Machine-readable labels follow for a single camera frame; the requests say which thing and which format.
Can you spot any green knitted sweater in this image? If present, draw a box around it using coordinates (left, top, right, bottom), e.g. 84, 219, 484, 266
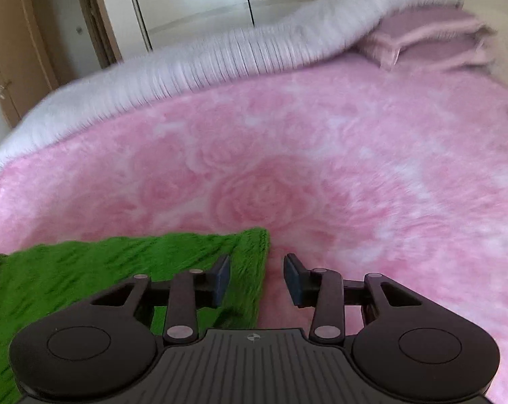
0, 228, 270, 403

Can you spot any pink floral fleece blanket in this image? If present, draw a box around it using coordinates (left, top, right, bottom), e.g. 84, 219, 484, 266
0, 54, 508, 403

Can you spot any white striped quilt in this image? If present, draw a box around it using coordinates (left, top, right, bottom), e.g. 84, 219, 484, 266
0, 0, 461, 174

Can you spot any mauve pink pillow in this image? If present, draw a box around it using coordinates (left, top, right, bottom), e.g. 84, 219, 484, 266
356, 5, 495, 71

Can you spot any brown wooden door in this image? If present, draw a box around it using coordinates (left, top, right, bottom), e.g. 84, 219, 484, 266
0, 0, 124, 130

